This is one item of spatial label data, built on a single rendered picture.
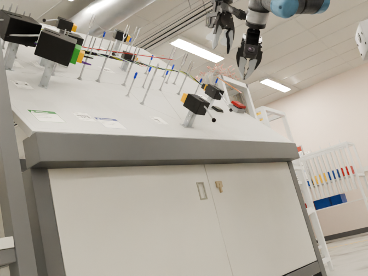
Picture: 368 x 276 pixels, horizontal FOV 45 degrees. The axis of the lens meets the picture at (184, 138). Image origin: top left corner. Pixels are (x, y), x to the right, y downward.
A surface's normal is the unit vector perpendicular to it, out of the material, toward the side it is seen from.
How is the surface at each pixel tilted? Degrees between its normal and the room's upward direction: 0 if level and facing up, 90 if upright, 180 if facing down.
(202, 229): 90
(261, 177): 90
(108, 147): 90
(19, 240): 90
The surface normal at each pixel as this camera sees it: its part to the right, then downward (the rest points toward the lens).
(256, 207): 0.73, -0.33
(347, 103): -0.56, -0.07
